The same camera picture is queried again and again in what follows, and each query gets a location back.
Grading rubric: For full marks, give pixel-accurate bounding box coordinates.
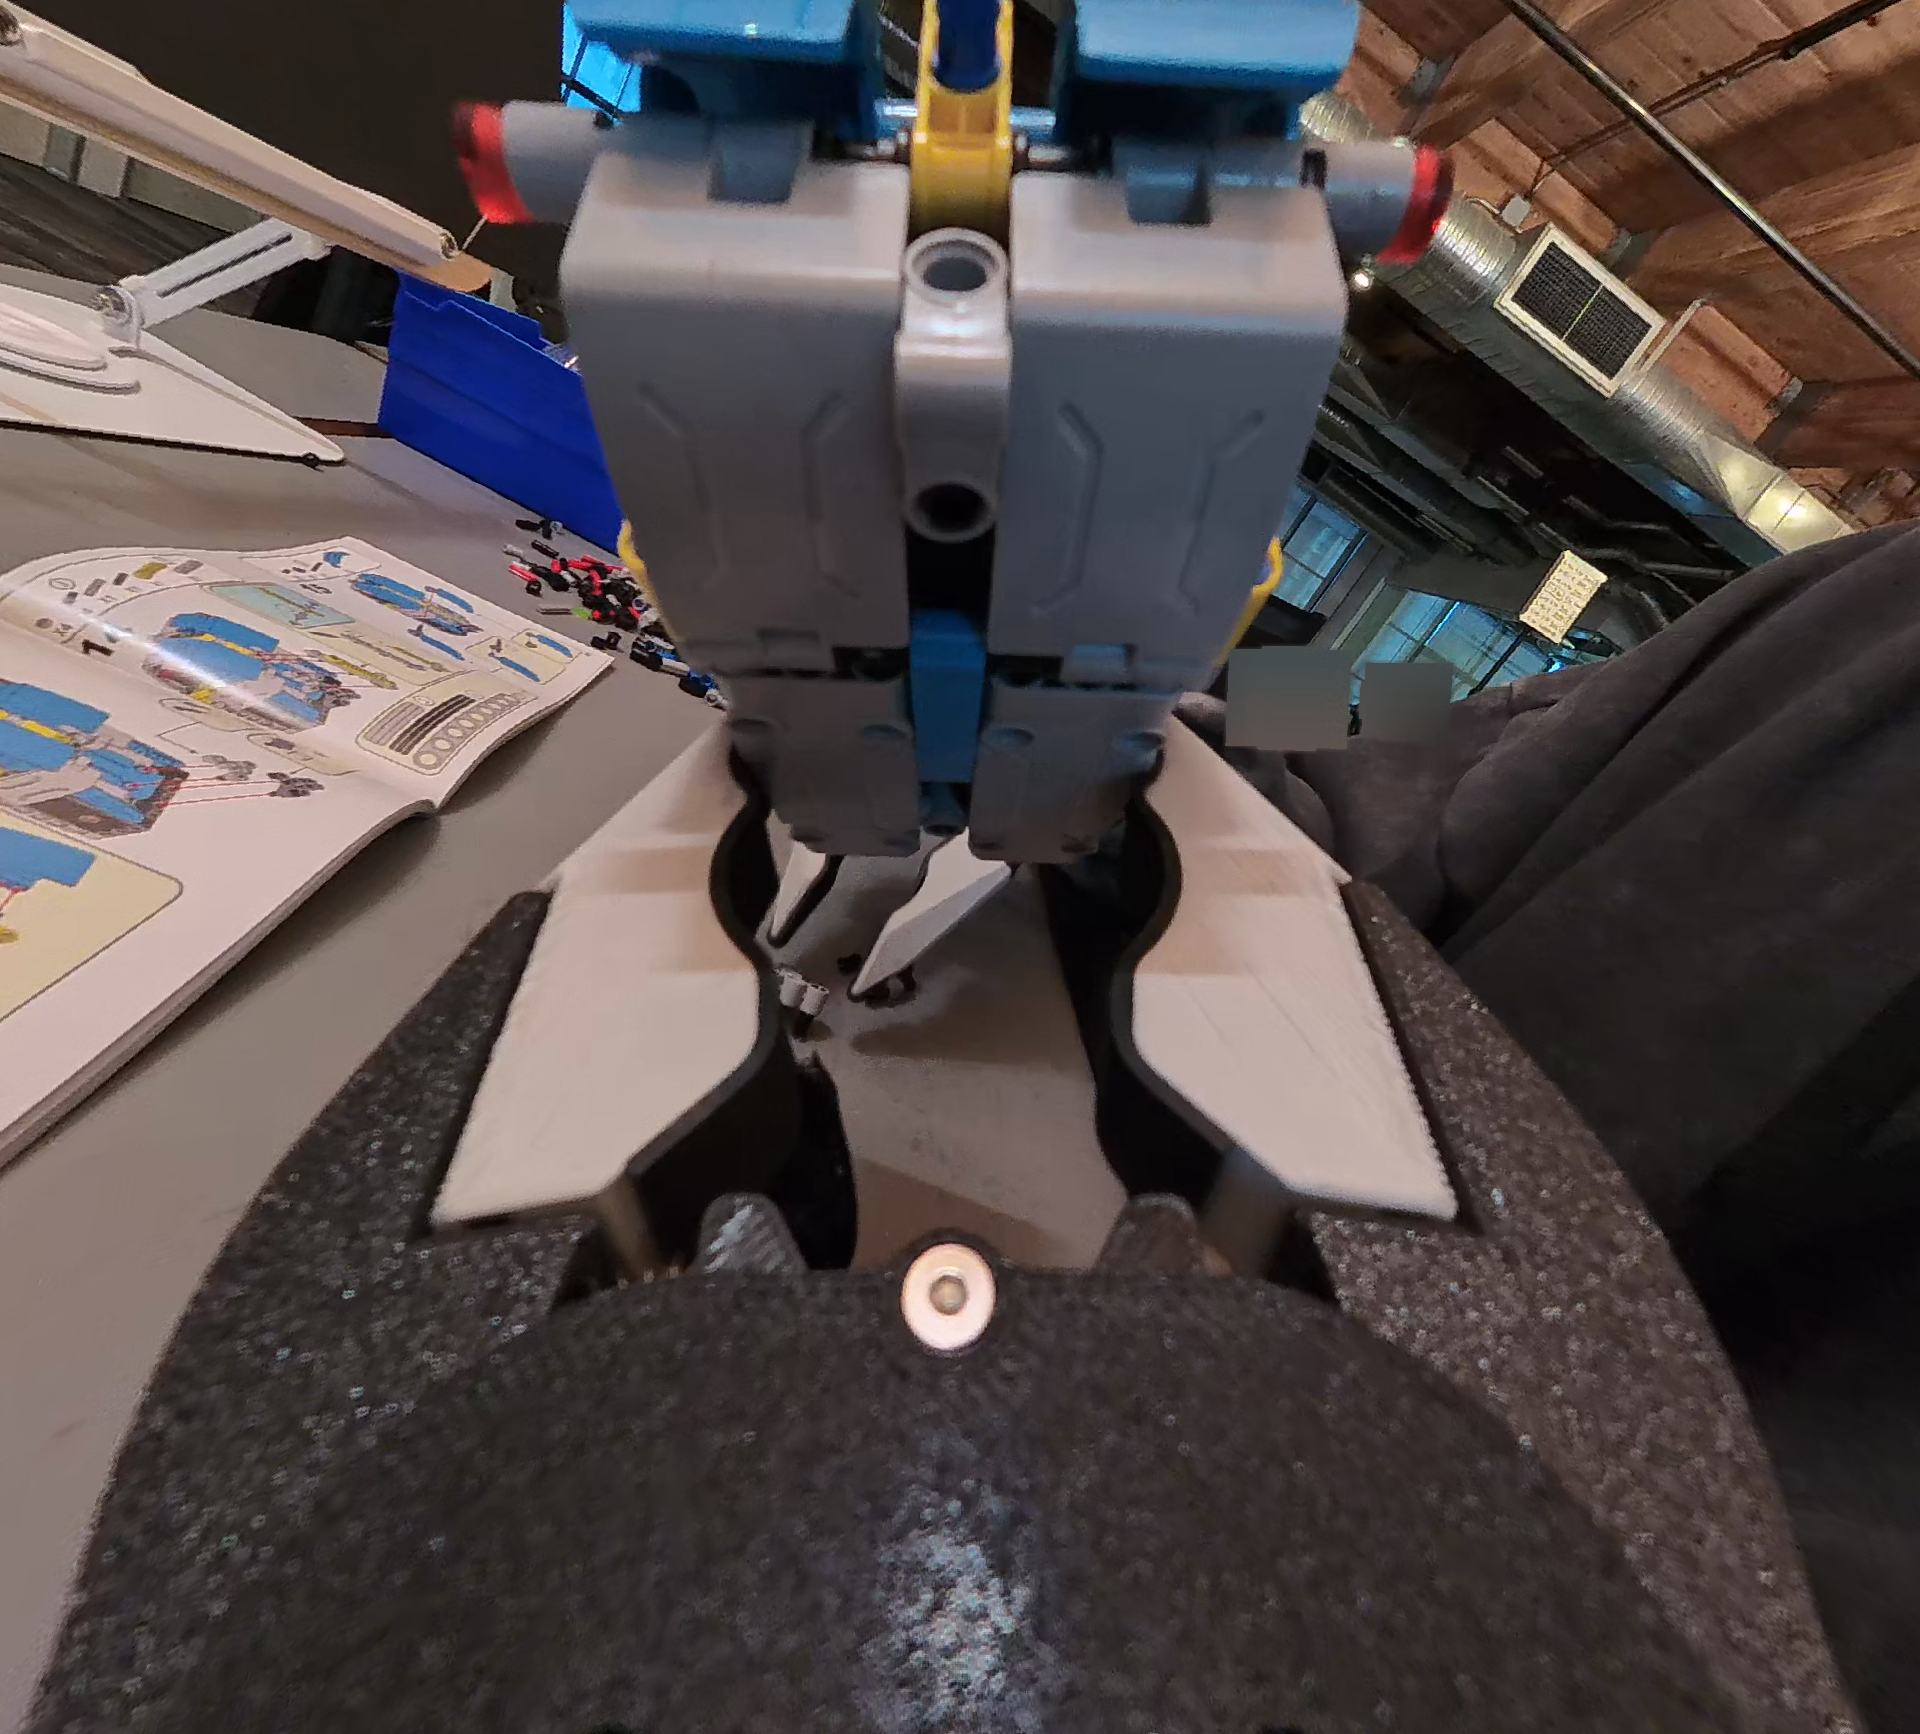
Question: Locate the white vent grille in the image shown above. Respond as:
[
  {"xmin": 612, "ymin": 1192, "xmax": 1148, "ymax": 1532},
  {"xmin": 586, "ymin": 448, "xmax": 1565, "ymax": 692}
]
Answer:
[{"xmin": 1495, "ymin": 222, "xmax": 1668, "ymax": 397}]

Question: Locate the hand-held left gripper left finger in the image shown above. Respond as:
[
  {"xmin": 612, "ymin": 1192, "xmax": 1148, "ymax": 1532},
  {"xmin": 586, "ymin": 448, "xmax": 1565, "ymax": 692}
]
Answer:
[{"xmin": 429, "ymin": 720, "xmax": 781, "ymax": 1283}]

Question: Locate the blue grey toy robot model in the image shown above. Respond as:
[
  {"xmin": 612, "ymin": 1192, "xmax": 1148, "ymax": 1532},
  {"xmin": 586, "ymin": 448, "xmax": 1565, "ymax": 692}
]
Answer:
[{"xmin": 450, "ymin": 0, "xmax": 1454, "ymax": 866}]

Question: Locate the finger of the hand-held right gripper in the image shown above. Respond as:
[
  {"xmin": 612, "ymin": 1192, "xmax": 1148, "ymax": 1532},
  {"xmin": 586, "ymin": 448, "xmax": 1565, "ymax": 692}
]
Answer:
[
  {"xmin": 846, "ymin": 852, "xmax": 1017, "ymax": 1003},
  {"xmin": 757, "ymin": 848, "xmax": 835, "ymax": 950}
]

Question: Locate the paned window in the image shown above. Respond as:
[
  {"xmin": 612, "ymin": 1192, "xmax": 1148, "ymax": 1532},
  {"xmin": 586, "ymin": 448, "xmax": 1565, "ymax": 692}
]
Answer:
[{"xmin": 562, "ymin": 8, "xmax": 662, "ymax": 123}]

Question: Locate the open instruction booklet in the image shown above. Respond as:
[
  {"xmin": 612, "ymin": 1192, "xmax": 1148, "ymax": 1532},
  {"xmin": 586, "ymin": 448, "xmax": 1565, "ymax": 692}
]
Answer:
[{"xmin": 0, "ymin": 536, "xmax": 613, "ymax": 1166}]

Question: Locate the grey desk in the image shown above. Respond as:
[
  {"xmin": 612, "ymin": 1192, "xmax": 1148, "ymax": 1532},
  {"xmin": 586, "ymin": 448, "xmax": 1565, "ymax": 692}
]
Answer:
[{"xmin": 0, "ymin": 308, "xmax": 1187, "ymax": 1722}]

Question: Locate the silver air duct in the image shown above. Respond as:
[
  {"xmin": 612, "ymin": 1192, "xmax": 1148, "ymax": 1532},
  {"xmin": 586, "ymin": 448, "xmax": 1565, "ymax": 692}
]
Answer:
[{"xmin": 1350, "ymin": 187, "xmax": 1853, "ymax": 565}]

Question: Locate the pile of small brick parts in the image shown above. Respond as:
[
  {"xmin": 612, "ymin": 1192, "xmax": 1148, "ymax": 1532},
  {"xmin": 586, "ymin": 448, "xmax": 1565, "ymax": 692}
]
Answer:
[{"xmin": 501, "ymin": 510, "xmax": 722, "ymax": 707}]

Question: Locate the white desk lamp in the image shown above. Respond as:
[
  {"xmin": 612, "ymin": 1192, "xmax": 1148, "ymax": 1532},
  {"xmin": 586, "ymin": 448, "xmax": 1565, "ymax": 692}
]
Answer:
[{"xmin": 0, "ymin": 0, "xmax": 468, "ymax": 468}]

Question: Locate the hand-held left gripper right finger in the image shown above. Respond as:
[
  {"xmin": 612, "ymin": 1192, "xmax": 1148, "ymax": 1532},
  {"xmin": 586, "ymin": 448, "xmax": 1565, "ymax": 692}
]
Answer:
[{"xmin": 1106, "ymin": 732, "xmax": 1462, "ymax": 1274}]

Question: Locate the blue storage bin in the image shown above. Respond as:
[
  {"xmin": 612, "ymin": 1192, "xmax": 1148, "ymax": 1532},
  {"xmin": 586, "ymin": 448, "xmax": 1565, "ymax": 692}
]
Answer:
[{"xmin": 378, "ymin": 270, "xmax": 624, "ymax": 551}]

